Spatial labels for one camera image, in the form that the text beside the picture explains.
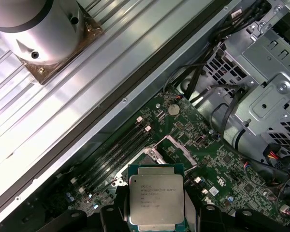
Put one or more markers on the silver CPU green substrate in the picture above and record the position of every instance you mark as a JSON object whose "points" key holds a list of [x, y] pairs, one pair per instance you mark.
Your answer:
{"points": [[157, 198]]}

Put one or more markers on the grey metal drive cage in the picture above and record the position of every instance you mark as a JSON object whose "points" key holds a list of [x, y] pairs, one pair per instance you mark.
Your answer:
{"points": [[270, 108]]}

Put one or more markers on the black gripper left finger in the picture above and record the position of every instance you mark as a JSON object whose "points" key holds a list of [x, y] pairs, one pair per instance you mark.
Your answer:
{"points": [[111, 217]]}

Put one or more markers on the open black PC case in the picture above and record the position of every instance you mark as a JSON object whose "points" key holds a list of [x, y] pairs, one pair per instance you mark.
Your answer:
{"points": [[70, 149]]}

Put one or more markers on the metal CPU socket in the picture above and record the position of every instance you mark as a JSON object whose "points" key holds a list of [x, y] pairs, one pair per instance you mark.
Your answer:
{"points": [[148, 160]]}

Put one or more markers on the black RAM slot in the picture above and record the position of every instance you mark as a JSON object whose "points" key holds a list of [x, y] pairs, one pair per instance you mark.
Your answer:
{"points": [[125, 156], [112, 143], [116, 147], [121, 152]]}

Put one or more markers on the green motherboard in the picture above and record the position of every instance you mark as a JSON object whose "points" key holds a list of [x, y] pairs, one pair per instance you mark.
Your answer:
{"points": [[207, 154]]}

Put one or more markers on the silver coin battery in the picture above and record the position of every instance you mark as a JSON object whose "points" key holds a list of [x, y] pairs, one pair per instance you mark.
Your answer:
{"points": [[173, 110]]}

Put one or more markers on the metal socket cover frame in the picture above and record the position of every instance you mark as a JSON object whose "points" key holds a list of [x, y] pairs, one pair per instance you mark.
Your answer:
{"points": [[183, 150]]}

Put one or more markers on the black USB port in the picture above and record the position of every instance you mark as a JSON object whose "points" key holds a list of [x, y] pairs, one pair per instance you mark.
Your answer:
{"points": [[200, 140]]}

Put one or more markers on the square brown base plate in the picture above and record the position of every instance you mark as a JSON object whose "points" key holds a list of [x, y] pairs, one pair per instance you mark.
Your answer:
{"points": [[42, 73]]}

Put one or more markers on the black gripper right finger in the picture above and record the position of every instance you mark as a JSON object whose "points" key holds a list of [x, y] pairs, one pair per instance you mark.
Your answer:
{"points": [[207, 220]]}

